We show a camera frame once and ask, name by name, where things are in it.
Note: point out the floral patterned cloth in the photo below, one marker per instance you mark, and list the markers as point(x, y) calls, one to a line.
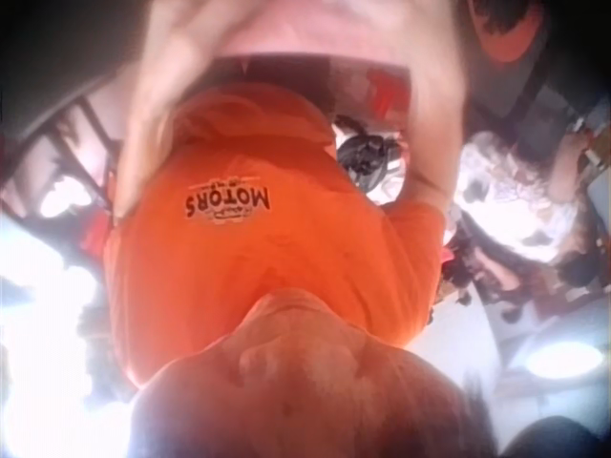
point(511, 191)

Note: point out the dark metal rack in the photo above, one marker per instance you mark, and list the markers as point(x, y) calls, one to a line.
point(62, 143)

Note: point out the white round plate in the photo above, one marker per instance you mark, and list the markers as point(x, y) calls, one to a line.
point(563, 360)

